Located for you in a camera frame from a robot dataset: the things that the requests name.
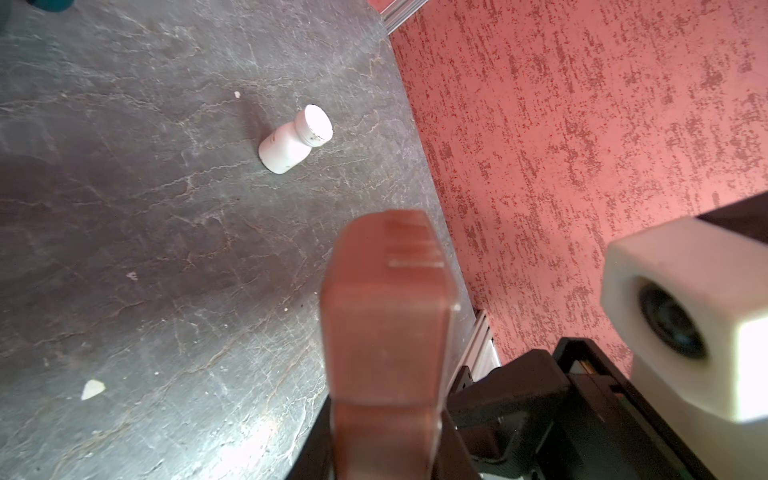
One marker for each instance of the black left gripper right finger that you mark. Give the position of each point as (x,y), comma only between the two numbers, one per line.
(452,461)

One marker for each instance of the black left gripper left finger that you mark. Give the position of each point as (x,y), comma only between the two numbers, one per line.
(315,460)

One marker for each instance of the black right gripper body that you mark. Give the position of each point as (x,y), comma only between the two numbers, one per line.
(570,414)

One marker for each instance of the brown weekly pill organizer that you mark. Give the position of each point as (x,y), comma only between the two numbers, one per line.
(387,307)

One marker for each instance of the small white pill bottle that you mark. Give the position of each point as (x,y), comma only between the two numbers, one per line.
(292,142)

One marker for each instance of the teal dial kitchen scale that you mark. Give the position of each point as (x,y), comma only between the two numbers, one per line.
(51,5)

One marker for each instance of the aluminium corner post right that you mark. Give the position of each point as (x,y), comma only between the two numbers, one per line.
(398,12)

